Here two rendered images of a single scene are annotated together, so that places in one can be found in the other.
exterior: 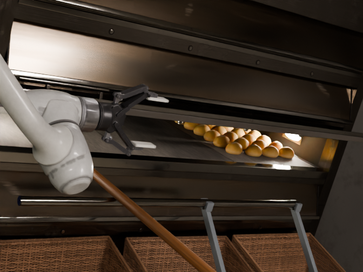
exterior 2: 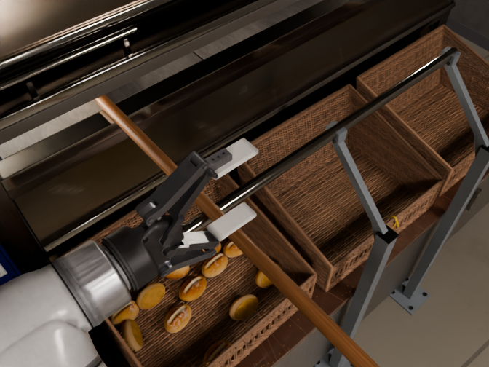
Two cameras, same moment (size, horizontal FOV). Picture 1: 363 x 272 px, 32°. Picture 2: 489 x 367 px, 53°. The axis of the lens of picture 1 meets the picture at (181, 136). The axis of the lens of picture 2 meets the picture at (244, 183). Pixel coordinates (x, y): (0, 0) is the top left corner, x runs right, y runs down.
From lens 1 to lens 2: 131 cm
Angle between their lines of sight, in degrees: 37
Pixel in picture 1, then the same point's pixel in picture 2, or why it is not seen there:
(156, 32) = not seen: outside the picture
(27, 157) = (65, 154)
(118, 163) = (194, 87)
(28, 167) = (73, 161)
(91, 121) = (114, 309)
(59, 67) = (34, 25)
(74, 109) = (62, 336)
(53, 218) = (139, 192)
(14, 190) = (72, 190)
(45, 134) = not seen: outside the picture
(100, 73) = not seen: outside the picture
